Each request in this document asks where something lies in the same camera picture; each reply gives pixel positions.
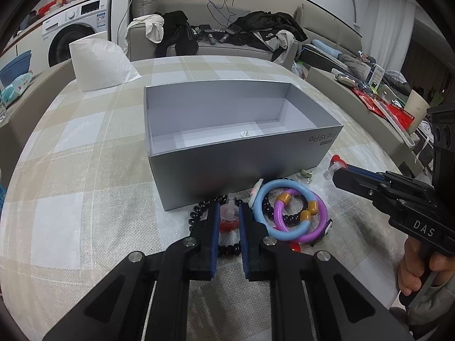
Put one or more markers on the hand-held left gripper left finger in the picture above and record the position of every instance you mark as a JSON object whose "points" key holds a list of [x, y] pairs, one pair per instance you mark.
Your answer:
{"points": [[213, 241]]}

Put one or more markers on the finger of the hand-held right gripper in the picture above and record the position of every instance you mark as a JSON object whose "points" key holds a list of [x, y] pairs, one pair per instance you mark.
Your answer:
{"points": [[355, 184], [366, 173]]}

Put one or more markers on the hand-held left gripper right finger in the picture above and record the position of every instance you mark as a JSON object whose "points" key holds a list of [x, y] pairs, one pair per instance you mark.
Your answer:
{"points": [[245, 241]]}

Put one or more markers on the light blue bangle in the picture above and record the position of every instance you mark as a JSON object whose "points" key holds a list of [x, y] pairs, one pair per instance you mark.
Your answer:
{"points": [[258, 207]]}

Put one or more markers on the purple bangle with orange beads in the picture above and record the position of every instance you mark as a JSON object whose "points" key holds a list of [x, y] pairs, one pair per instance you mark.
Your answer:
{"points": [[278, 218]]}

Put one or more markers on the grey cardboard box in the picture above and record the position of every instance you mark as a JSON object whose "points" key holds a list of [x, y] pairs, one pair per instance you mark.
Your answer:
{"points": [[213, 177]]}

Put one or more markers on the person's right forearm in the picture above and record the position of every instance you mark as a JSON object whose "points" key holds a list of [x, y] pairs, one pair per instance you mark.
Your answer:
{"points": [[437, 309]]}

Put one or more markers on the person's right hand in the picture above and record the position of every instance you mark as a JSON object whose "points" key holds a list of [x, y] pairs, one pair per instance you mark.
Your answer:
{"points": [[412, 266]]}

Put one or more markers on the small red ornament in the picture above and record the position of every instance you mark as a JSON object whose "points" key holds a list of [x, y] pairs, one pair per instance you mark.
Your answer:
{"points": [[294, 248]]}

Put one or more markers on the small green ornament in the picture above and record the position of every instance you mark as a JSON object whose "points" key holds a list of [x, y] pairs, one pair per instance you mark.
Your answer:
{"points": [[306, 174]]}

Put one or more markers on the white pink hair clip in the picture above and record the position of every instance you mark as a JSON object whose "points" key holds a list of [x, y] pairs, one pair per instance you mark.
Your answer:
{"points": [[256, 191]]}

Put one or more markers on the black white ornament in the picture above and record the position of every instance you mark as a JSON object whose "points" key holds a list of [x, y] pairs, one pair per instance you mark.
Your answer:
{"points": [[325, 231]]}

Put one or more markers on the red packet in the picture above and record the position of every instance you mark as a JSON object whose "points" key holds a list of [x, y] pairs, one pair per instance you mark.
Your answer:
{"points": [[376, 104]]}

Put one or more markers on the paper cup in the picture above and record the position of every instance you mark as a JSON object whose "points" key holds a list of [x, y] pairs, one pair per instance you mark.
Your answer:
{"points": [[417, 110]]}

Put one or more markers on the grey side ledge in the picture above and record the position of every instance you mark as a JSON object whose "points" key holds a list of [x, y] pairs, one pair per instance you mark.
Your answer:
{"points": [[35, 88], [337, 92]]}

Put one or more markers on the metallic pouch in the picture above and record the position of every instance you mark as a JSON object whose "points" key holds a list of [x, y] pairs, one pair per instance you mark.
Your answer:
{"points": [[345, 79]]}

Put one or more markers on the white printed box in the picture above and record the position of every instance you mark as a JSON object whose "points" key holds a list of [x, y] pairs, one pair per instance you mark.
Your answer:
{"points": [[377, 74]]}

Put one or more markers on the small clear ornament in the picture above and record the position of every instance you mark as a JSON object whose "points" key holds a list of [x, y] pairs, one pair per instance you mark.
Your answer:
{"points": [[245, 133]]}

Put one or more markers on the light blue pillow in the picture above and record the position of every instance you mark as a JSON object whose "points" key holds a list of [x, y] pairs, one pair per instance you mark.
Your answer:
{"points": [[325, 47]]}

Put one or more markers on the white grey jacket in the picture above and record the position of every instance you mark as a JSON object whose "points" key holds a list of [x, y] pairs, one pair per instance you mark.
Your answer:
{"points": [[279, 44]]}

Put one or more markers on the black jacket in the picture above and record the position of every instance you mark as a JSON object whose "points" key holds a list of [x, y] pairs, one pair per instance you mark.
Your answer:
{"points": [[270, 21]]}

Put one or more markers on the grey sofa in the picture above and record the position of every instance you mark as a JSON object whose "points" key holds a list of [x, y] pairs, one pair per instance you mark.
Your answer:
{"points": [[220, 49]]}

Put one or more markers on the black garment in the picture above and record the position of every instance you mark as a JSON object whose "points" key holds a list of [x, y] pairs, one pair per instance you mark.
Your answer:
{"points": [[179, 32]]}

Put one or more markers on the white garment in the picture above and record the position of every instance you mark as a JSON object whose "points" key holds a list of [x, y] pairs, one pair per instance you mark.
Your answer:
{"points": [[151, 28]]}

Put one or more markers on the wet wipes pack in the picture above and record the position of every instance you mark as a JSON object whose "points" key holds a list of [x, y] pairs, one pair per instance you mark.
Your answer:
{"points": [[16, 87]]}

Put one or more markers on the white washing machine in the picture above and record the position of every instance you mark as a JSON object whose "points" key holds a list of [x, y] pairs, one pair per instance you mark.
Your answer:
{"points": [[71, 32]]}

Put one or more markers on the blue basin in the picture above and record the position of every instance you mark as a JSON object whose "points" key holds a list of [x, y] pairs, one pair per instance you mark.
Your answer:
{"points": [[16, 65]]}

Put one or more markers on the red box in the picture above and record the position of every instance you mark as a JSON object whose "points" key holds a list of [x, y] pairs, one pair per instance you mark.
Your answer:
{"points": [[51, 5]]}

